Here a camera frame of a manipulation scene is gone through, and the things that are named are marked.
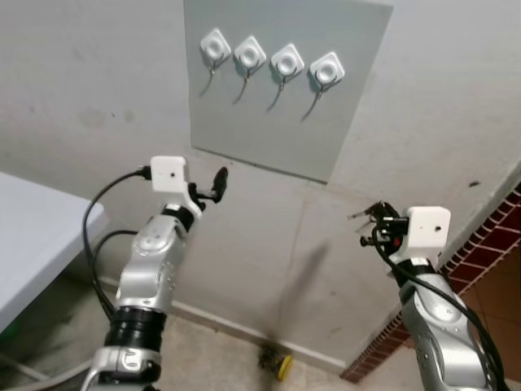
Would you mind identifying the small yellow wheeled toy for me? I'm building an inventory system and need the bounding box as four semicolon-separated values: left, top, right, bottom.
258;348;293;383

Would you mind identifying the white table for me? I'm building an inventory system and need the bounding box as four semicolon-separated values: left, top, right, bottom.
0;171;109;332

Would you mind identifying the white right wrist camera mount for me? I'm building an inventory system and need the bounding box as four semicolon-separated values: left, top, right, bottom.
390;205;453;266

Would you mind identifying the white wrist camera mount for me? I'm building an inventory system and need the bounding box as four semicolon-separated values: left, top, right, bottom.
390;205;453;266
151;156;202;216

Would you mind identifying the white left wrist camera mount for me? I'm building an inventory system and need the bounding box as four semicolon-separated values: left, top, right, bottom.
151;156;202;216

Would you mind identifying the grey wall panel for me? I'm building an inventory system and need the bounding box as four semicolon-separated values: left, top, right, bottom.
183;0;395;184

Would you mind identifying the white adhesive wall hook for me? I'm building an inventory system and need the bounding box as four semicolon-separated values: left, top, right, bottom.
199;28;233;76
233;35;268;81
309;51;346;98
269;43;306;90

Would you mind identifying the white floor hose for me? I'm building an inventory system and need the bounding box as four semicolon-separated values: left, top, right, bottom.
0;354;92;389

